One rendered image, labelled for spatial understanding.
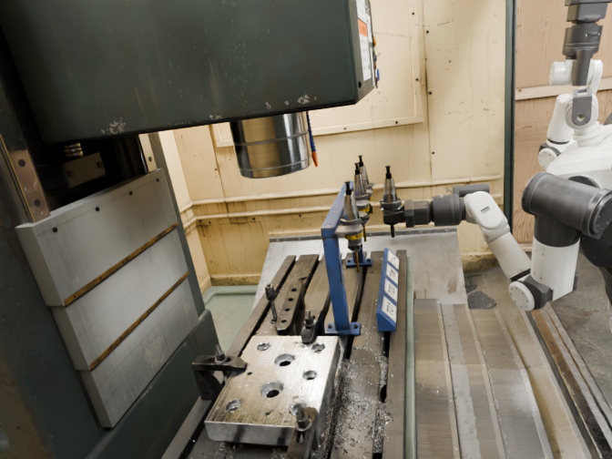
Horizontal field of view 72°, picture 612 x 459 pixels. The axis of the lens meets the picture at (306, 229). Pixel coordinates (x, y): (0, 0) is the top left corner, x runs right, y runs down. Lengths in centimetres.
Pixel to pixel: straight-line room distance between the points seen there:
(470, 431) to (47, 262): 103
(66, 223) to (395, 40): 137
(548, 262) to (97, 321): 102
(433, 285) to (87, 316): 127
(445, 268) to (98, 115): 142
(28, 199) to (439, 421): 105
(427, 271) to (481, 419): 78
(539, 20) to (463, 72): 171
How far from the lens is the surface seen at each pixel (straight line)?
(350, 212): 113
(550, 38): 354
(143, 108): 87
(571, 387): 127
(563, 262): 109
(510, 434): 124
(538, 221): 104
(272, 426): 89
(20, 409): 108
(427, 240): 197
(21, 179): 97
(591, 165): 110
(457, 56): 186
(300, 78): 75
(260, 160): 84
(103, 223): 109
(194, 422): 110
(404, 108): 186
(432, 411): 122
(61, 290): 100
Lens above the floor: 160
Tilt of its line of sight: 20 degrees down
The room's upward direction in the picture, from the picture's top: 9 degrees counter-clockwise
